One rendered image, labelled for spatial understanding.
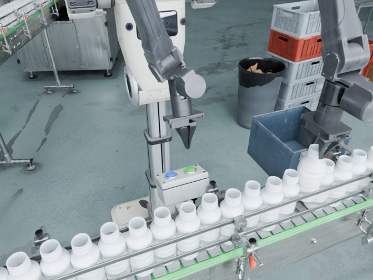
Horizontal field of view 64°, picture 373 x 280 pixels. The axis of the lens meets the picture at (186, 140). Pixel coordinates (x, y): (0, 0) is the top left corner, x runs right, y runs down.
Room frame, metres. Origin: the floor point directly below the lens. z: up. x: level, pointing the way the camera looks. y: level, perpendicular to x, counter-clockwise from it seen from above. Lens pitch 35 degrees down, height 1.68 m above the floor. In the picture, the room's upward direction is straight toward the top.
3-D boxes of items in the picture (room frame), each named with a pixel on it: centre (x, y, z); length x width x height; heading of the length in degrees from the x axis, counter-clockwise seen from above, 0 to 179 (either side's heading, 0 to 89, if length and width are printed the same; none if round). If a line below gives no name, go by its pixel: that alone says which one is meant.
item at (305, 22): (3.05, -1.19, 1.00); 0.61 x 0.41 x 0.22; 119
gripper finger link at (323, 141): (0.60, -0.34, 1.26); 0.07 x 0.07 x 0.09; 22
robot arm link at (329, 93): (0.60, -0.34, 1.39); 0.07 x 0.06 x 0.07; 23
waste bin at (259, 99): (2.75, -0.72, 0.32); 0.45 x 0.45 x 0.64
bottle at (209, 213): (0.50, -0.06, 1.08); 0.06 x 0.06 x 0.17
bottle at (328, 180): (0.63, -0.39, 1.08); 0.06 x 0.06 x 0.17
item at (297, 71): (3.05, -1.19, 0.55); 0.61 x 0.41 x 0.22; 119
